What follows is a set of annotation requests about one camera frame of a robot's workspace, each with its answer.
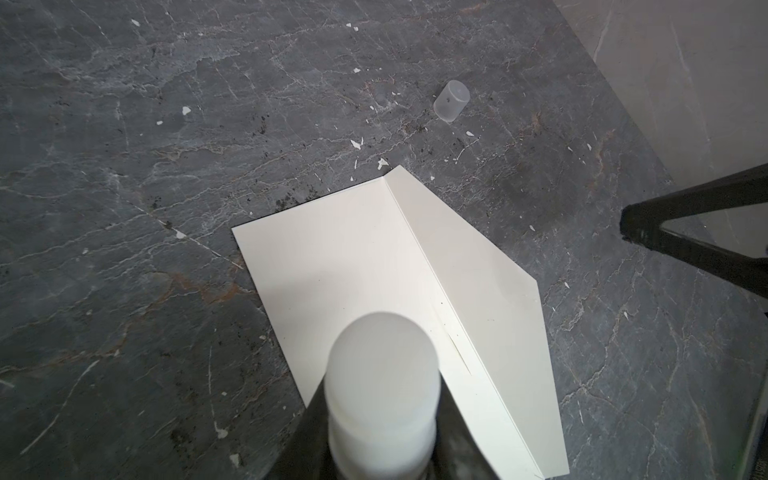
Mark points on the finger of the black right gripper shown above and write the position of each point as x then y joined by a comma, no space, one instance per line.
642,224

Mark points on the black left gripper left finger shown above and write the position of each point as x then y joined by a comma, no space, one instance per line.
307,454

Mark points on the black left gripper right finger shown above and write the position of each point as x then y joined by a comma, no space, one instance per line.
455,455

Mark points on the white paper envelope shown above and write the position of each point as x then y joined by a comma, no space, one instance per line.
391,245

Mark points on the translucent glue stick cap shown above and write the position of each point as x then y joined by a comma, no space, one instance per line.
451,101

